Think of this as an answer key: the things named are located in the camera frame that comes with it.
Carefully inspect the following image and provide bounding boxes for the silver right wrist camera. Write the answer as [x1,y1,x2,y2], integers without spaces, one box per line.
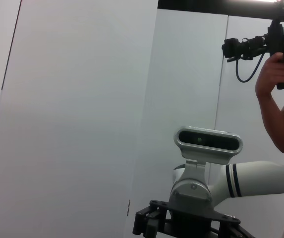
[173,125,243,183]

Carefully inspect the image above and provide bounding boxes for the dark camera rig cable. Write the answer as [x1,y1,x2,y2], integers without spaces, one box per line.
[235,53,265,83]

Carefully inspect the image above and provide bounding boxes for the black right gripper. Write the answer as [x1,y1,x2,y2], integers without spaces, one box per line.
[133,199,253,238]

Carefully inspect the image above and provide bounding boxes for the person's bare forearm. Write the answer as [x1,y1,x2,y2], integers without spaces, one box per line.
[255,94,284,154]

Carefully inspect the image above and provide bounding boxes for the person's bare hand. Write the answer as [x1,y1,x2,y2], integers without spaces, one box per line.
[255,53,284,98]

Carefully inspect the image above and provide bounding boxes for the black handheld camera rig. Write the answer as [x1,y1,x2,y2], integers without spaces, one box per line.
[221,18,284,90]

